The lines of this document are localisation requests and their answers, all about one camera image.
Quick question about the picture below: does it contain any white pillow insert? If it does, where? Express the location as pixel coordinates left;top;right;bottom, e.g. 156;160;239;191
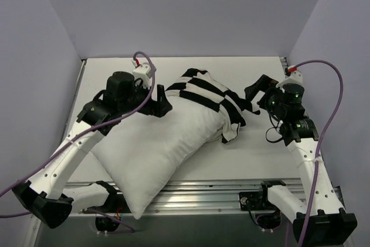
92;97;225;219

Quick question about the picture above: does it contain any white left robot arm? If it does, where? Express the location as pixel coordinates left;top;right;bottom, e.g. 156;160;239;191
12;72;172;228

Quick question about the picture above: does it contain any black white checkered pillowcase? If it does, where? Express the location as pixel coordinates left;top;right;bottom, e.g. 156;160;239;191
166;68;246;144

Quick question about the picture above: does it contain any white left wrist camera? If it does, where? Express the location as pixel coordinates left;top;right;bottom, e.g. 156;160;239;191
132;59;152;81

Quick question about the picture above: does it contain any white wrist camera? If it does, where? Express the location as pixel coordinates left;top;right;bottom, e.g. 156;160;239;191
276;65;303;89
132;59;152;81

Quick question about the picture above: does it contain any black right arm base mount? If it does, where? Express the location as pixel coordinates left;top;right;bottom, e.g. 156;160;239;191
238;180;286;231

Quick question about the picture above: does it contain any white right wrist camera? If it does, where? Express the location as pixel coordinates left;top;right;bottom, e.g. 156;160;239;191
276;65;303;89

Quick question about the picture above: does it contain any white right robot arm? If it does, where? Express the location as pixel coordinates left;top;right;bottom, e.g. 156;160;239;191
245;75;357;246

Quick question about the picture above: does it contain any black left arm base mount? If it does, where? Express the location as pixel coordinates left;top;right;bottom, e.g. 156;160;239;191
83;180;134;235

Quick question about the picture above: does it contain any aluminium table edge rail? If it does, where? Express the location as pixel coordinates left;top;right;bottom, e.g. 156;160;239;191
61;59;87;141

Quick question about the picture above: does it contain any aluminium front frame rail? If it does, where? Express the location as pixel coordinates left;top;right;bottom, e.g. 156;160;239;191
65;180;342;216

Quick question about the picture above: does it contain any aluminium right side rail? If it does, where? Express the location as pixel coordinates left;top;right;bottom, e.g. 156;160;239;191
279;56;327;149

